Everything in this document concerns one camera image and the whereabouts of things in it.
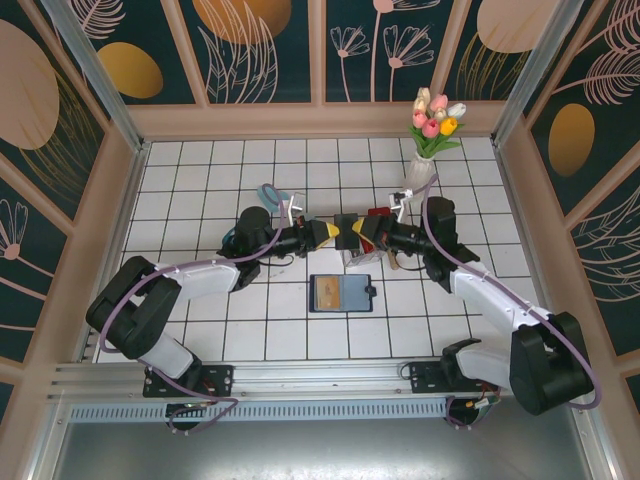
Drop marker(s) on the dark credit card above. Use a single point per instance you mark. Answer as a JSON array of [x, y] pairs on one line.
[[346, 235]]

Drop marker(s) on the gold credit card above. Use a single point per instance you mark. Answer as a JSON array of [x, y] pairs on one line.
[[327, 292]]

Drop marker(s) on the navy leather card holder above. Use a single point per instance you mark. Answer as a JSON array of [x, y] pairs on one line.
[[355, 295]]

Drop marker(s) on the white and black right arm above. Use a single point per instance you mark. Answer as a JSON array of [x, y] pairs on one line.
[[490, 295]]

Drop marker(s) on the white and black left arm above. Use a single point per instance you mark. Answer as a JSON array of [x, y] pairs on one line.
[[167, 350]]

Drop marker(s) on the red card stack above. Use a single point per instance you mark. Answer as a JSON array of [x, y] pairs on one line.
[[367, 248]]

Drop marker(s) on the dark red box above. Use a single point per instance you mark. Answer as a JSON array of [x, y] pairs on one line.
[[379, 212]]

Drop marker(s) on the white ribbed vase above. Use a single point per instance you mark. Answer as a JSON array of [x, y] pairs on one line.
[[415, 172]]

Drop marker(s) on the artificial tulip bouquet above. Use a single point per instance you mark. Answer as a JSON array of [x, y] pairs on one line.
[[431, 127]]

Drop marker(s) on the grey metal sheet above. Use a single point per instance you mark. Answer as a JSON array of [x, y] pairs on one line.
[[320, 452]]

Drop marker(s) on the aluminium mounting rail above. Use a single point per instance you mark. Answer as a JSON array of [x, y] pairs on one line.
[[320, 377]]

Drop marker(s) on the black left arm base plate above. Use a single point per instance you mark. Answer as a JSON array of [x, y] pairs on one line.
[[220, 380]]

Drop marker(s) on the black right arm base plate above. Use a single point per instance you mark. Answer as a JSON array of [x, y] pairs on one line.
[[422, 377]]

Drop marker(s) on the aluminium frame post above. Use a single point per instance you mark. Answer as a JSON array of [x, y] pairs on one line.
[[530, 80], [100, 85]]

